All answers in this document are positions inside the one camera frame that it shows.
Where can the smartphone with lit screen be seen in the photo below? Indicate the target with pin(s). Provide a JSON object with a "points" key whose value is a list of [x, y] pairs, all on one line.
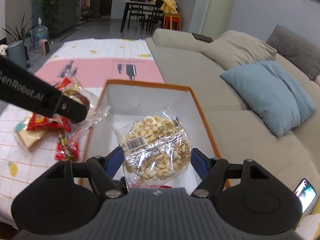
{"points": [[306, 193]]}

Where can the dark cabinet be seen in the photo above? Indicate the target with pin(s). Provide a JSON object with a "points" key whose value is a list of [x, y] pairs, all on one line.
{"points": [[66, 16]]}

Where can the light blue cushion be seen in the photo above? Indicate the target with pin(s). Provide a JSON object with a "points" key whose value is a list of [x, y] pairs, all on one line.
{"points": [[272, 93]]}

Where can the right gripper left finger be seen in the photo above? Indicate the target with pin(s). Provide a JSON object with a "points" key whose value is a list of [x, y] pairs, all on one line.
{"points": [[102, 171]]}

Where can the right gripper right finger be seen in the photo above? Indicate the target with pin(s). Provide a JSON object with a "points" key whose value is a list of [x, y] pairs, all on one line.
{"points": [[212, 174]]}

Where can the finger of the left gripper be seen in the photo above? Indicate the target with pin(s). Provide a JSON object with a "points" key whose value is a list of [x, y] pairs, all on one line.
{"points": [[70, 109]]}

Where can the small cake snack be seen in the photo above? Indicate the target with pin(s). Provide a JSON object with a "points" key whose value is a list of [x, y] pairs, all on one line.
{"points": [[74, 90]]}

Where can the beige sofa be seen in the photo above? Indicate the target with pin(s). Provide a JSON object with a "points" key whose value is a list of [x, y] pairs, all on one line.
{"points": [[238, 131]]}

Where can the grey trash bin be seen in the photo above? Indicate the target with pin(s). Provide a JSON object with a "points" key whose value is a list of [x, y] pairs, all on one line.
{"points": [[16, 54]]}

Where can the red stick snack pack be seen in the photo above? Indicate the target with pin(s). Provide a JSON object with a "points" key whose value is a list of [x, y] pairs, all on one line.
{"points": [[75, 148]]}

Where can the blue water jug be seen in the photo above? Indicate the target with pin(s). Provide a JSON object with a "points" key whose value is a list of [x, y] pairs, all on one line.
{"points": [[39, 32]]}

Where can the dark dining table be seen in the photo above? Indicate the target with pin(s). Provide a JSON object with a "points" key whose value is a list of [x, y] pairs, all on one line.
{"points": [[148, 13]]}

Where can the orange stool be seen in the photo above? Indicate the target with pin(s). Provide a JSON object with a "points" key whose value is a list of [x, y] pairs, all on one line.
{"points": [[172, 22]]}

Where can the puffed rice cake pack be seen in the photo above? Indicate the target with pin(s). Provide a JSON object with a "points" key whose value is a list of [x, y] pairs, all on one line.
{"points": [[157, 148]]}

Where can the small pink heater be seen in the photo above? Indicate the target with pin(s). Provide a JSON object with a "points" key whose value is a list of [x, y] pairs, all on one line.
{"points": [[44, 47]]}

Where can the grey patterned cushion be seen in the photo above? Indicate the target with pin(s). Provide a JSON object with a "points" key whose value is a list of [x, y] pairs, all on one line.
{"points": [[296, 49]]}

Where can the large red snack bag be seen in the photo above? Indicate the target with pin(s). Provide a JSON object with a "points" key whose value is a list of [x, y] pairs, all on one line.
{"points": [[39, 122]]}

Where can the shrimp stick snack bag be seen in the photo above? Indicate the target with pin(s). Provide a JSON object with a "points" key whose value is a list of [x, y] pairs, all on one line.
{"points": [[139, 186]]}

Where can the dark tablet on sofa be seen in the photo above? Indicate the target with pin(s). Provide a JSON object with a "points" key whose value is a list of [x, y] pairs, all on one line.
{"points": [[202, 38]]}

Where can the packaged sliced bread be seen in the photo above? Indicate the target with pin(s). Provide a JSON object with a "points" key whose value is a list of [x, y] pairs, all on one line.
{"points": [[28, 140]]}

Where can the yellow cloth on chair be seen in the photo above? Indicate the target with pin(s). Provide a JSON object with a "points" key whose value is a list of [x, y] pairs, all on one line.
{"points": [[167, 6]]}

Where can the beige sofa cushion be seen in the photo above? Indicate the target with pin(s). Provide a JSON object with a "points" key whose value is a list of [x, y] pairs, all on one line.
{"points": [[234, 48]]}

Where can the orange cardboard box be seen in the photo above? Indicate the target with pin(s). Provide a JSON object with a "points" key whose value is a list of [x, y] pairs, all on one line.
{"points": [[133, 100]]}

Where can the spiky potted plant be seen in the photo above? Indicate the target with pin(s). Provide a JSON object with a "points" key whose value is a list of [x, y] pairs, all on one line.
{"points": [[19, 33]]}

